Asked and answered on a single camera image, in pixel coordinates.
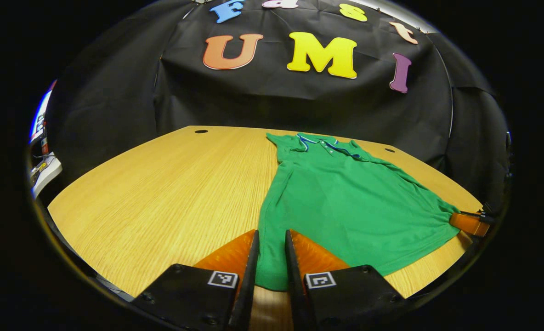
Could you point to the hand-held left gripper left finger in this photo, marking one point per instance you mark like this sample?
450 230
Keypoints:
244 294

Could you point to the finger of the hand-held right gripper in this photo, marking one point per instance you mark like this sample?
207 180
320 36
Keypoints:
469 224

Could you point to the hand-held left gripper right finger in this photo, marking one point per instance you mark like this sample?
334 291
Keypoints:
296 294

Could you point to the green T-shirt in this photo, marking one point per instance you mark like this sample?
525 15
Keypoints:
345 202

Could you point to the black backdrop cloth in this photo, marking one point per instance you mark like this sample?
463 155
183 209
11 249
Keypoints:
253 101

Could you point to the white power strip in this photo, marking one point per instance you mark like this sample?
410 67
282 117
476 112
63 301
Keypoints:
47 177

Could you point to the bright monitor screen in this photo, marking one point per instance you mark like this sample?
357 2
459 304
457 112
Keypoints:
40 115

